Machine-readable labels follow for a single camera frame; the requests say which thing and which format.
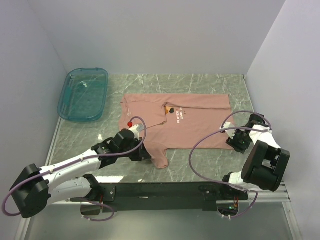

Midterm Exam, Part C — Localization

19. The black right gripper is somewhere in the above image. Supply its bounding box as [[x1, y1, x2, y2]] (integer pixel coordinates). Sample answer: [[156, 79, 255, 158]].
[[226, 126, 254, 154]]

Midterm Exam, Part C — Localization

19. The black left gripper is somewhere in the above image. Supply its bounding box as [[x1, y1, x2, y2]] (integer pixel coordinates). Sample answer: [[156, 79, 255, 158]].
[[118, 136, 152, 161]]

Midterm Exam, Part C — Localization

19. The pink printed t-shirt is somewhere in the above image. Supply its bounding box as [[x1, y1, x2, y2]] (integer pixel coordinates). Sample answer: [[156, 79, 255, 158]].
[[118, 93, 232, 169]]

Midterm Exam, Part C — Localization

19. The teal transparent plastic basket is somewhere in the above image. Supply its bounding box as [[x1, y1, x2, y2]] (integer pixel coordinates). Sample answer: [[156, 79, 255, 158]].
[[57, 67, 109, 122]]

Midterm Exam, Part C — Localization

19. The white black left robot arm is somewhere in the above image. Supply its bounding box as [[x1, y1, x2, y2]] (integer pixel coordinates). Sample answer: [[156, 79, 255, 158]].
[[9, 124, 151, 219]]

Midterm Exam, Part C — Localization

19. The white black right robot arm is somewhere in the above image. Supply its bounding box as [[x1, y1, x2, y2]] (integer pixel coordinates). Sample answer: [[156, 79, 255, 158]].
[[219, 112, 291, 200]]

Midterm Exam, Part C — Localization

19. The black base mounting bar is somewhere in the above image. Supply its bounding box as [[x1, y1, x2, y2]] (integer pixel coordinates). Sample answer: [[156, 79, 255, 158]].
[[100, 181, 249, 212]]

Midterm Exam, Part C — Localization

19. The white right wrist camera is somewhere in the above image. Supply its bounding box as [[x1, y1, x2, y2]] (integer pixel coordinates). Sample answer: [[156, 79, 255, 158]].
[[220, 121, 236, 139]]

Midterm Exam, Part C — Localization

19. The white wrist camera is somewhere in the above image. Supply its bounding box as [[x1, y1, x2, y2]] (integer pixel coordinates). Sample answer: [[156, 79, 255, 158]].
[[127, 121, 145, 139], [220, 121, 236, 139]]

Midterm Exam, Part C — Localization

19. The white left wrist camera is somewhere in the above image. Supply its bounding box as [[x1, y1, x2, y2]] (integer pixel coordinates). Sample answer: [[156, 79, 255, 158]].
[[127, 121, 145, 139]]

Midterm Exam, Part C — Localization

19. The aluminium frame rail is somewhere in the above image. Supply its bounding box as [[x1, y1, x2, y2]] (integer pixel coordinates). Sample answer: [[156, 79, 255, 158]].
[[59, 181, 292, 205]]

